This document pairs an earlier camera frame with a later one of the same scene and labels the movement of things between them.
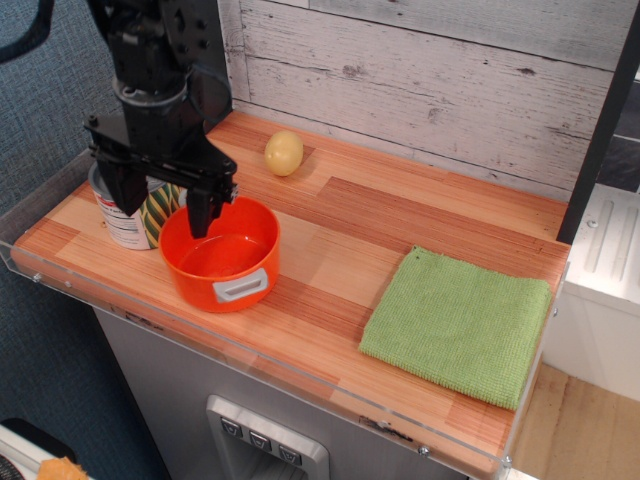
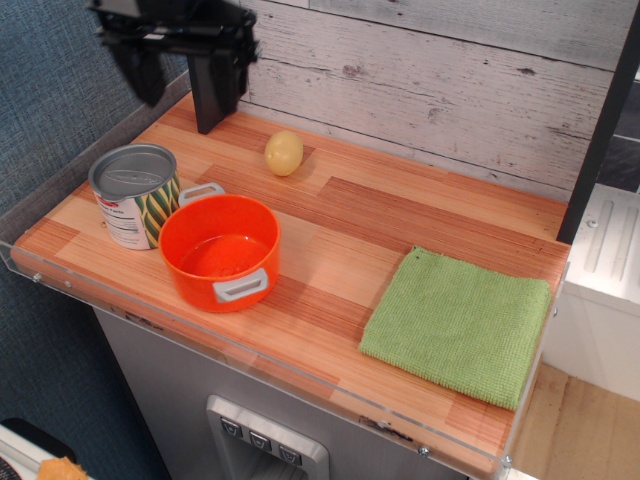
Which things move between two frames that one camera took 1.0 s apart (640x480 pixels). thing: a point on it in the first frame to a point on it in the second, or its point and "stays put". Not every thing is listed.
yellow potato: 284,152 stays put
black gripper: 170,145 to 227,28
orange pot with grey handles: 233,267 stays put
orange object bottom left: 60,468 stays put
